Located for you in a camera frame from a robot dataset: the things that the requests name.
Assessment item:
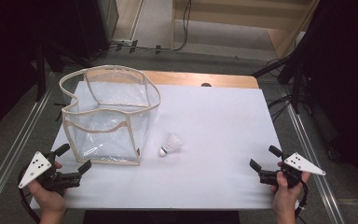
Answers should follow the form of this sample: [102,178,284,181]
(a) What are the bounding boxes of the person's right hand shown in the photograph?
[270,171,311,217]

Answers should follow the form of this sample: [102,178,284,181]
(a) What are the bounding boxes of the dark curtain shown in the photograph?
[0,0,77,145]
[302,0,358,202]

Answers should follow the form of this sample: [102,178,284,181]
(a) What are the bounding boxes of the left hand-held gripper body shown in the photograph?
[18,150,84,191]

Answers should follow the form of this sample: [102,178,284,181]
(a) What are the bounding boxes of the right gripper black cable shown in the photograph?
[294,177,310,219]

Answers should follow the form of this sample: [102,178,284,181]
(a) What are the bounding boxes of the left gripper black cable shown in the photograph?
[17,167,42,224]

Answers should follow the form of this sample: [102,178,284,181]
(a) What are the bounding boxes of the metal floor rail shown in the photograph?
[0,88,56,217]
[280,85,347,224]

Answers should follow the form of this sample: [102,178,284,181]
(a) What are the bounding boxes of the white table mat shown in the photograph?
[30,80,282,210]

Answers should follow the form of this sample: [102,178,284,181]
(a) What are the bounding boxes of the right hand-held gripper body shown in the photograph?
[258,151,327,189]

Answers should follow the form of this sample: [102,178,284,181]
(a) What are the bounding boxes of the black floor cables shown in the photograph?
[266,93,294,123]

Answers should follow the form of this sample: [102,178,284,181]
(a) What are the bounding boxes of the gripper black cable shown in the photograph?
[294,177,310,219]
[17,167,42,224]

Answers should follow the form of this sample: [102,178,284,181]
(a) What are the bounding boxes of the light wooden furniture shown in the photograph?
[171,0,321,61]

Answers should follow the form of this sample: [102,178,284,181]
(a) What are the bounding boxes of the person's left hand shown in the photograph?
[27,179,67,217]

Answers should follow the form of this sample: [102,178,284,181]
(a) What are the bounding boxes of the white shuttlecock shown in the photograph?
[158,133,184,158]

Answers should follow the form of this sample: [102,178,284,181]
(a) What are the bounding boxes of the black stand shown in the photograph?
[250,29,311,116]
[34,36,87,103]

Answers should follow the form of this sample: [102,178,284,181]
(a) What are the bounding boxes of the black cabinet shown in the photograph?
[74,0,120,61]

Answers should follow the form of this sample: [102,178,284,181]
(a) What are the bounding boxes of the clear bag with beige trim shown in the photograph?
[58,63,162,167]

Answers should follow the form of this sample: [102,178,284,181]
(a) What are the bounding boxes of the black hanging cable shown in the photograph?
[170,0,193,52]

